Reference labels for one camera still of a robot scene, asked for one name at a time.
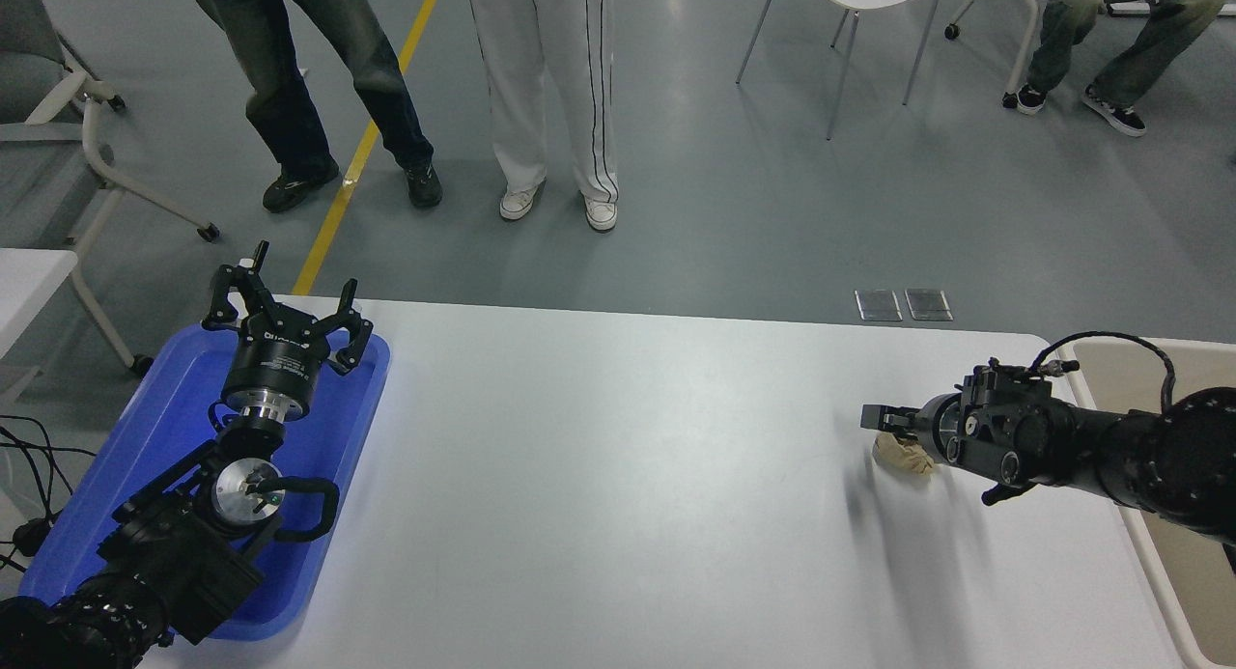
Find tan paper ball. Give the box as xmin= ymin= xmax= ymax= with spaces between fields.
xmin=873 ymin=432 xmax=937 ymax=478

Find black cables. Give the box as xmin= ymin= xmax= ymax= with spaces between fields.
xmin=0 ymin=415 xmax=98 ymax=575

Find blue plastic tray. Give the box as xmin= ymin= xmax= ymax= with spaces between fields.
xmin=17 ymin=322 xmax=392 ymax=643

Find large pale bin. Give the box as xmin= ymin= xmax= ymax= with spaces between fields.
xmin=1057 ymin=335 xmax=1236 ymax=669

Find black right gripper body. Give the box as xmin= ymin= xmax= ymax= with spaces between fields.
xmin=913 ymin=394 xmax=953 ymax=463

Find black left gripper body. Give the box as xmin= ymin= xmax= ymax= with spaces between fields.
xmin=221 ymin=321 xmax=331 ymax=409

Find seated person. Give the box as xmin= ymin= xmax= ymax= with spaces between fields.
xmin=1001 ymin=0 xmax=1230 ymax=138

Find grey chair with castors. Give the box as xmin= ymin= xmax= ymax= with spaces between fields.
xmin=0 ymin=0 xmax=221 ymax=244

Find standing person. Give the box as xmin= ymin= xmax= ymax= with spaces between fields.
xmin=183 ymin=0 xmax=445 ymax=215
xmin=463 ymin=0 xmax=621 ymax=234

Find white side table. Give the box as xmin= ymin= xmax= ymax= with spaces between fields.
xmin=0 ymin=248 xmax=155 ymax=409

